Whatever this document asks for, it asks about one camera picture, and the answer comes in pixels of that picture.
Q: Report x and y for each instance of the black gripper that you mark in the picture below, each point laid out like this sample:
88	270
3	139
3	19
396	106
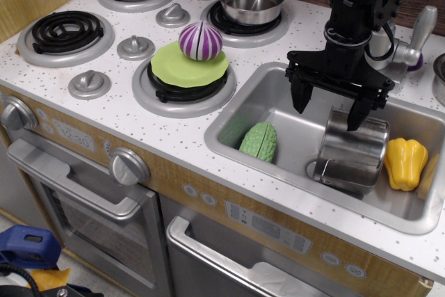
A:
343	71

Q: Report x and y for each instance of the steel pot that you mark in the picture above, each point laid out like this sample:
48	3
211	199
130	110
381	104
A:
351	161
438	85

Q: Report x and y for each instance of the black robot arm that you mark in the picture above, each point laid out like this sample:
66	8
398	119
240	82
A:
353	22

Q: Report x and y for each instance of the silver toy sink basin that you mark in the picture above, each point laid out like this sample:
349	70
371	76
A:
316	152

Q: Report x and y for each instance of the green toy bitter melon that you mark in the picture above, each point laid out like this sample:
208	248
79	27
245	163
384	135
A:
260	142

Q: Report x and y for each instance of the purple toy behind faucet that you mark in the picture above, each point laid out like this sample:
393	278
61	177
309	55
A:
414	60

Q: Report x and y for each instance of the yellow toy bell pepper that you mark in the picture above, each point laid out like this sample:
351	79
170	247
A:
404	162

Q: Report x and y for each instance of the purple white toy onion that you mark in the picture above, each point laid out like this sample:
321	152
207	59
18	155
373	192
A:
200	41

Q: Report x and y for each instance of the light green plate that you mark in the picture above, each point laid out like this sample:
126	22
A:
172	67

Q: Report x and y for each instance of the front right black burner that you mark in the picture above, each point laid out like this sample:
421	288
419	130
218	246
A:
172	101

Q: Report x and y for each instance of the silver stove knob upper middle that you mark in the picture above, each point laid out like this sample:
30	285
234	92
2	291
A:
173	17

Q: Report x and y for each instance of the silver stove knob lower middle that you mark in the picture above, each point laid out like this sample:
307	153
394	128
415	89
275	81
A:
135	48

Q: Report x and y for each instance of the silver dishwasher door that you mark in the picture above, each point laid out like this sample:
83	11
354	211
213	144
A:
210	260

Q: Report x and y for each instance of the silver oven dial right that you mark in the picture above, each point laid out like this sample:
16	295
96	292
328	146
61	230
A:
127	168

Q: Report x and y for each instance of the silver oven dial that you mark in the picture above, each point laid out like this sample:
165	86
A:
127	168
17	115

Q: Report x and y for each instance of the silver stove knob front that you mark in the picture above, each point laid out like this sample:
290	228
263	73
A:
89	85

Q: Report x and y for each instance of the silver oven door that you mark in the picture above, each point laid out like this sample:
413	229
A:
115	229

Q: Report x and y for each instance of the front left black burner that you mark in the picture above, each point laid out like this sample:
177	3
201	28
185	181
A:
65	39

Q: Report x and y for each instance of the silver oven dial left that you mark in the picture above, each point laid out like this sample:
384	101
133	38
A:
17	115

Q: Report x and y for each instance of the yellow cloth on floor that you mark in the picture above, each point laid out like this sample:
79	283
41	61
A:
47	279

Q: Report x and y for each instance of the blue clamp tool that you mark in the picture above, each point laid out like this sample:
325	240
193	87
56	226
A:
29	247

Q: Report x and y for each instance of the silver faucet lever handle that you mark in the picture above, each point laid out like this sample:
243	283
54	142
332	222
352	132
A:
423	27

